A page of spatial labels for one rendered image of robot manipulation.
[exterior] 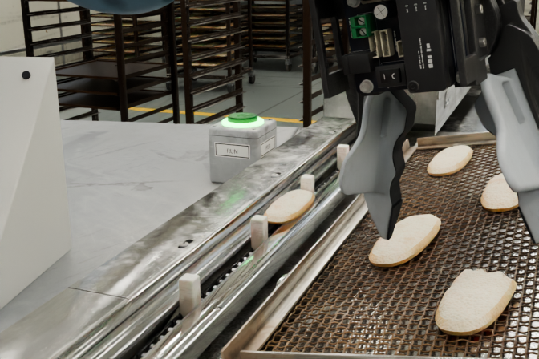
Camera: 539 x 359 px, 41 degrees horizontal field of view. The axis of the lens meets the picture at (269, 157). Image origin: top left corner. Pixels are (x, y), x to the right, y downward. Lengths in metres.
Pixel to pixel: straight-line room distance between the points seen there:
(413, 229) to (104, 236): 0.37
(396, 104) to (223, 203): 0.38
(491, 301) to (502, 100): 0.12
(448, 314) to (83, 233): 0.49
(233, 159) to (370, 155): 0.54
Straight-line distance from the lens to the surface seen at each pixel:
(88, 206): 0.90
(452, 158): 0.75
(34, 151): 0.70
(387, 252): 0.52
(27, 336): 0.53
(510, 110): 0.38
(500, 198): 0.62
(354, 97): 0.42
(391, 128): 0.41
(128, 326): 0.55
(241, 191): 0.79
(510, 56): 0.38
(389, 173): 0.42
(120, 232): 0.81
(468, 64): 0.33
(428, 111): 1.10
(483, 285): 0.45
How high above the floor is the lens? 1.11
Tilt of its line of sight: 16 degrees down
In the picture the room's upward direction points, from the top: 1 degrees counter-clockwise
